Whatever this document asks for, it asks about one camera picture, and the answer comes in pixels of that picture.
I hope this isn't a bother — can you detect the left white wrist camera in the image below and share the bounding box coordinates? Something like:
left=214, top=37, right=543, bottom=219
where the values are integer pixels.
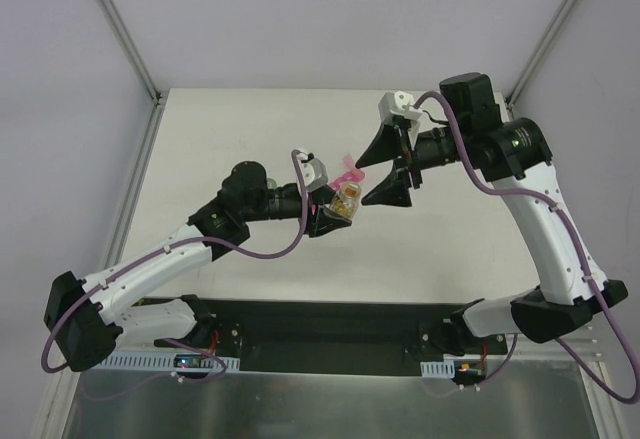
left=292, top=149, right=329, bottom=193

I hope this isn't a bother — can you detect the left white cable duct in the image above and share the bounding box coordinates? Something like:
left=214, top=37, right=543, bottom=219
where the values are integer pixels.
left=93, top=351, right=240, bottom=373

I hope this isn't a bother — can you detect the clear bottle with yellow pills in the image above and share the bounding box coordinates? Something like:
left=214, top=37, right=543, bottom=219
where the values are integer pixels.
left=329, top=187, right=361, bottom=220

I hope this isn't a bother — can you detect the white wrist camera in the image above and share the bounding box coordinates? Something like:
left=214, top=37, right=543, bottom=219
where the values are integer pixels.
left=292, top=149, right=329, bottom=193
left=378, top=91, right=422, bottom=126

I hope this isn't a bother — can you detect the aluminium frame post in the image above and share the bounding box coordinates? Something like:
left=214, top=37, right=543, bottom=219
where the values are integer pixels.
left=96, top=0, right=164, bottom=104
left=505, top=0, right=581, bottom=110

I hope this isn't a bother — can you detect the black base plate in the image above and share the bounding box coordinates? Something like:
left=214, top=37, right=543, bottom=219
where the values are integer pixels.
left=152, top=294, right=519, bottom=375

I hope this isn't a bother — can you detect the right aluminium frame post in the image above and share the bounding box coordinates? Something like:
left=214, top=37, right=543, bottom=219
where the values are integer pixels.
left=505, top=0, right=581, bottom=110

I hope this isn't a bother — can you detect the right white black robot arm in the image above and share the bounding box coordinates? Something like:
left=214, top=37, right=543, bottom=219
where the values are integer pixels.
left=356, top=72, right=628, bottom=355

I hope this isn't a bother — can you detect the right white cable duct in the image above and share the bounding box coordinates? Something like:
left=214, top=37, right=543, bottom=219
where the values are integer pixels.
left=420, top=359, right=456, bottom=379

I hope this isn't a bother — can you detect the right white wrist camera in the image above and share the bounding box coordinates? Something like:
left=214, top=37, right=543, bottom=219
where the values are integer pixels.
left=378, top=91, right=422, bottom=126

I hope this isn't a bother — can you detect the pink weekly pill organizer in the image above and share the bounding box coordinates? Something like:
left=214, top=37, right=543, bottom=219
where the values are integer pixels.
left=330, top=154, right=366, bottom=190

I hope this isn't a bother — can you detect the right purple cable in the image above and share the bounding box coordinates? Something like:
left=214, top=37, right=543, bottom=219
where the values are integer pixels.
left=412, top=91, right=640, bottom=404

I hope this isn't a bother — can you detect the left aluminium frame post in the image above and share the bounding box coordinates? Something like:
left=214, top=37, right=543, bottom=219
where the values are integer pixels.
left=96, top=0, right=164, bottom=104

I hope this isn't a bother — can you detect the white cable duct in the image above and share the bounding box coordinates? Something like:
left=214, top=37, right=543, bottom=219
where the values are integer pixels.
left=93, top=351, right=240, bottom=373
left=420, top=359, right=456, bottom=379

